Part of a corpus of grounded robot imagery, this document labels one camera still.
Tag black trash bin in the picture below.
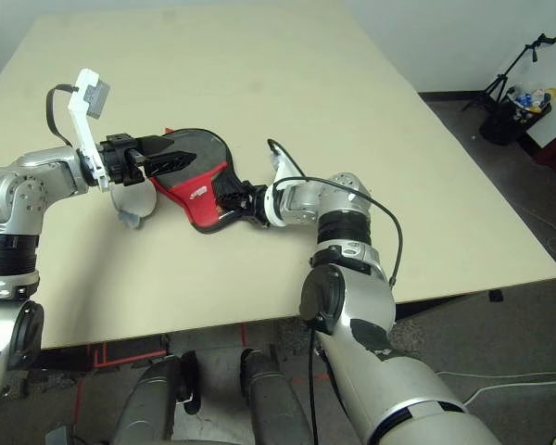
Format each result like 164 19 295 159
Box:
478 84 554 147

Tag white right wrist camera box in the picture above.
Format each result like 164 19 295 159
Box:
267 146 308 190

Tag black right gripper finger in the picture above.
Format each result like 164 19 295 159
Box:
221 196 252 219
219 179 251 198

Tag black tripod stand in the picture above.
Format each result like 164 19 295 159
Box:
461 32 556 113

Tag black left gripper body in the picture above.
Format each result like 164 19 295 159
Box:
96 133 148 188

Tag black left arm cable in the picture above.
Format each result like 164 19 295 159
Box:
45 83 82 150

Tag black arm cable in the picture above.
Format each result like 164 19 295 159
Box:
45 83 82 150
265 137 404 445

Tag small grey floor box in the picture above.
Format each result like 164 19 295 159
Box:
43 423 76 445

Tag black red paddle case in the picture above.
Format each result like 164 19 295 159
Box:
146 126 257 235

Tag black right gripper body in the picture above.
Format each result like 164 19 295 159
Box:
242 184 270 228

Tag white floor cable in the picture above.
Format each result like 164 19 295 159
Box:
436 331 556 405

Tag grey robot leg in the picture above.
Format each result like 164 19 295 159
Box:
238 347 317 445
112 355 201 445

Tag grey robot right leg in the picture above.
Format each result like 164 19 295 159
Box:
238 347 317 445

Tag grey robot left leg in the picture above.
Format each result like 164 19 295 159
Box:
112 355 201 445

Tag white fluffy pompom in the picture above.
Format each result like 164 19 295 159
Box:
107 179 158 230

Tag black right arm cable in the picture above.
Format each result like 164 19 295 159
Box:
265 137 404 445

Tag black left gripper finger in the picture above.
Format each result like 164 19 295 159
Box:
143 150 197 179
133 134 175 152

